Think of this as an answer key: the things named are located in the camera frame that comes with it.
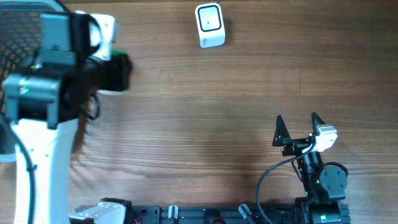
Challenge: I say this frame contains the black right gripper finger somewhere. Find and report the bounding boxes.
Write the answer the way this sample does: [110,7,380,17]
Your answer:
[311,111,325,134]
[272,115,291,147]

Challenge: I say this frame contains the jar with green lid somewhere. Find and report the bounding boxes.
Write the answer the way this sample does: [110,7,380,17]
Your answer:
[97,50,132,95]

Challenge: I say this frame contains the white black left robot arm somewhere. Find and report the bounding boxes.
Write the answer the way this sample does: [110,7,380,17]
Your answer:
[1,11,132,223]

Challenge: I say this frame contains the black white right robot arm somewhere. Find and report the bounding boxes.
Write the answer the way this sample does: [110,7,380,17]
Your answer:
[272,112,349,223]

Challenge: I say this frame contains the white barcode scanner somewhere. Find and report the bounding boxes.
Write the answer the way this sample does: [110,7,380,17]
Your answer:
[195,2,226,49]

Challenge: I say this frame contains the grey plastic mesh basket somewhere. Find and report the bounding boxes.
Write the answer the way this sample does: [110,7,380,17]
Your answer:
[0,0,66,113]

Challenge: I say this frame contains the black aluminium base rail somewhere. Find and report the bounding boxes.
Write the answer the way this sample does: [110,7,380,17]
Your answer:
[73,203,351,224]

